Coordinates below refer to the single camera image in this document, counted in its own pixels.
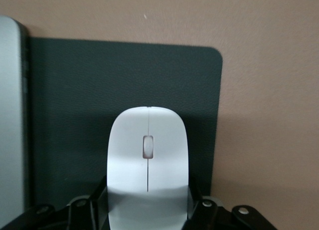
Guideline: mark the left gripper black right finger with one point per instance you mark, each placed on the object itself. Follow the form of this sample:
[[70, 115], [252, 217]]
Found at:
[[207, 212]]

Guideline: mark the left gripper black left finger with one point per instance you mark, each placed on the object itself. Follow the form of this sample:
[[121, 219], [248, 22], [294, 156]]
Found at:
[[99, 207]]

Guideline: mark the white computer mouse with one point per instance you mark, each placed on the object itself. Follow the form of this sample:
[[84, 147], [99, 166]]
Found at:
[[149, 140]]

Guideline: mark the black mouse pad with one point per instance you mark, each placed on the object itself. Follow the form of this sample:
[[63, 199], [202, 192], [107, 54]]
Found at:
[[74, 103]]

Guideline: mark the silver laptop with apple logo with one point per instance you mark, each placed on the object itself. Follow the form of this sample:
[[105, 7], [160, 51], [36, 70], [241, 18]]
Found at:
[[12, 103]]

